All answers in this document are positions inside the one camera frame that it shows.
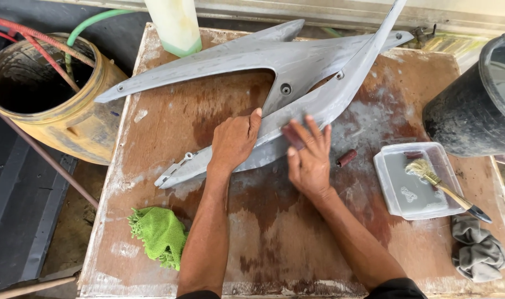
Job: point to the brass water tap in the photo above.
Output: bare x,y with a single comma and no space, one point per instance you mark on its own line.
422,35

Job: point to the black rubber bucket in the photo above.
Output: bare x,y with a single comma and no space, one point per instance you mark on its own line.
460,112

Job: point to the green microfibre cloth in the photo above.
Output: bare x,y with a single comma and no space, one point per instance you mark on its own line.
159,234

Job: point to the wide grey fairing panel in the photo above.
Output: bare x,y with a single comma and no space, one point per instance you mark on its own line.
302,58

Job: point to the wooden stick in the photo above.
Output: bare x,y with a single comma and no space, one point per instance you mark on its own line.
28,288

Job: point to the long grey fairing strip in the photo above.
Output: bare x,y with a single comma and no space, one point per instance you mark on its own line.
302,110

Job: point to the black shirt sleeve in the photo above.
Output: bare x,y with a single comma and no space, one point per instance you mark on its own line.
198,295
395,290

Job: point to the rolled brown sandpaper piece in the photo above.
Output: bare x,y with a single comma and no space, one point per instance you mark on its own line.
346,158

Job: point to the person's left hand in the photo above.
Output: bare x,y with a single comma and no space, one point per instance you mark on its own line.
231,143

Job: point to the rusty metal rod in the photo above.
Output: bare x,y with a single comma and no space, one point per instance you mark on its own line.
44,155

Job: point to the grey rag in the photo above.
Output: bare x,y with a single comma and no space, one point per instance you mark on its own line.
476,249

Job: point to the person's right hand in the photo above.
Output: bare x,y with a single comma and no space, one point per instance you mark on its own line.
312,166

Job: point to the white plastic bottle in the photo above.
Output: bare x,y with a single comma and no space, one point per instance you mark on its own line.
175,25

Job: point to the small brown sandpaper scrap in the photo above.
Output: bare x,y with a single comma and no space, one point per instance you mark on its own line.
413,155

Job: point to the yellow plastic barrel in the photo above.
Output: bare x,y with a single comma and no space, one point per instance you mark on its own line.
69,124

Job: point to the dark red sandpaper piece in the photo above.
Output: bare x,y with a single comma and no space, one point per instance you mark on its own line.
292,136

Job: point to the clear plastic water container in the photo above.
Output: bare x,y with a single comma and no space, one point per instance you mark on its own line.
410,195

